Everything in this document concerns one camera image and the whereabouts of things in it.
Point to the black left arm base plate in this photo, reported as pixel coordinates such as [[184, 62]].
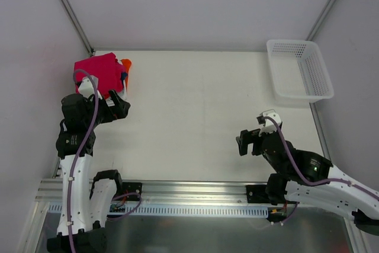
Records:
[[131, 187]]

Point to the crimson pink t-shirt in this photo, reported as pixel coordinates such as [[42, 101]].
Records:
[[107, 69]]

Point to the folded orange t-shirt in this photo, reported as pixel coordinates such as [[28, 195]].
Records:
[[127, 63]]

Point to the aluminium frame post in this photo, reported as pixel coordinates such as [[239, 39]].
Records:
[[321, 20], [77, 26]]

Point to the white slotted cable duct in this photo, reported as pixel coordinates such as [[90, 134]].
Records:
[[190, 211]]

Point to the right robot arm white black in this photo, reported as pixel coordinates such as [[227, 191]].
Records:
[[301, 176]]

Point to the folded white t-shirt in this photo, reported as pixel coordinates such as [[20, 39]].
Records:
[[122, 95]]

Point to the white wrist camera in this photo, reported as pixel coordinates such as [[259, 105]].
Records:
[[270, 122], [87, 87]]

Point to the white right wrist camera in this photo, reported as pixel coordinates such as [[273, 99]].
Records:
[[270, 122]]

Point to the right aluminium frame post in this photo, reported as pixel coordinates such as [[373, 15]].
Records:
[[321, 20]]

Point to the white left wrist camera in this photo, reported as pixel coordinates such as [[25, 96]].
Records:
[[87, 87]]

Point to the left aluminium frame post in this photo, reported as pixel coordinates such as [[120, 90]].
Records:
[[77, 26]]

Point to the aluminium mounting rail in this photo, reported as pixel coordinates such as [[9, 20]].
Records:
[[209, 193]]

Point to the white perforated plastic basket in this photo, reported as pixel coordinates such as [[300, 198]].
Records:
[[298, 72]]

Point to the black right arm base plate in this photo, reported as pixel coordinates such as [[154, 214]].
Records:
[[266, 194]]

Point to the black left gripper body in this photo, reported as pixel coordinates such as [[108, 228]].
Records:
[[117, 106]]

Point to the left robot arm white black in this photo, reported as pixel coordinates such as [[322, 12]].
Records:
[[85, 201]]

